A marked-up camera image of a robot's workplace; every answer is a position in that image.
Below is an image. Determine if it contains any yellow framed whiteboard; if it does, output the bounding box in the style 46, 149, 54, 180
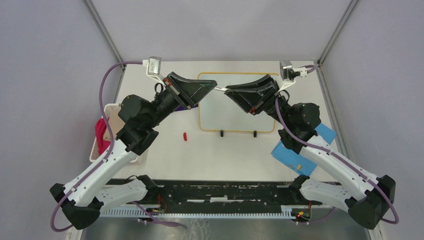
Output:
197, 72, 276, 133

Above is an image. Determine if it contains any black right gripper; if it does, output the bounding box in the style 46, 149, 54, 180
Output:
225, 74, 293, 128

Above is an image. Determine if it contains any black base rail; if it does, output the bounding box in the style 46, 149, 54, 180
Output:
112, 179, 323, 215

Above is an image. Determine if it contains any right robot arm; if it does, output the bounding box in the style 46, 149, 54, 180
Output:
224, 75, 399, 230

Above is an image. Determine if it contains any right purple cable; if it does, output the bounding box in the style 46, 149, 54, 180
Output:
274, 64, 400, 226

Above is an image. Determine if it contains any red capped whiteboard marker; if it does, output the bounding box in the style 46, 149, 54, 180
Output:
214, 86, 228, 92

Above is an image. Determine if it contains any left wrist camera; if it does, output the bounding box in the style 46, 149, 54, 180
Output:
142, 56, 164, 84

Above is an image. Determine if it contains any purple cable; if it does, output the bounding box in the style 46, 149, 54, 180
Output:
274, 64, 400, 226
50, 60, 186, 233

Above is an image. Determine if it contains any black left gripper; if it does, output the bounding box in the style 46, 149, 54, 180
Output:
146, 71, 218, 128

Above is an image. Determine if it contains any white cable comb strip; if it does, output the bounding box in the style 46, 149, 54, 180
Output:
100, 206, 296, 220

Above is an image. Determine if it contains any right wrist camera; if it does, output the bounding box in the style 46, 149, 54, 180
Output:
277, 60, 308, 92

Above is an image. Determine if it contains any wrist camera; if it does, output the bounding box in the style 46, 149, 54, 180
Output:
277, 60, 308, 92
142, 56, 164, 84

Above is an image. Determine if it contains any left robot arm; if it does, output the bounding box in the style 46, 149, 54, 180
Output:
50, 72, 218, 230

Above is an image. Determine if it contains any purple cloth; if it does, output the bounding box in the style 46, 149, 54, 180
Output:
174, 104, 199, 112

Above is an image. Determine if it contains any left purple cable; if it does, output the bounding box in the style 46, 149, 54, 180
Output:
50, 60, 186, 233

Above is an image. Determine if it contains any blue patterned cloth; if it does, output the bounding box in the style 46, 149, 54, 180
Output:
270, 123, 338, 177

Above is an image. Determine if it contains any pink cloth in basket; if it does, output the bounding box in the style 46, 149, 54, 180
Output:
94, 118, 111, 155

